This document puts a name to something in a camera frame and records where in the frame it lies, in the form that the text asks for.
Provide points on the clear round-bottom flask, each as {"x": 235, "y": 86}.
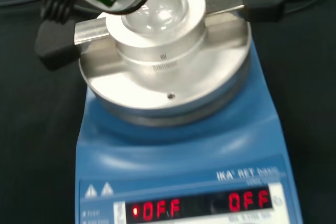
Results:
{"x": 157, "y": 14}

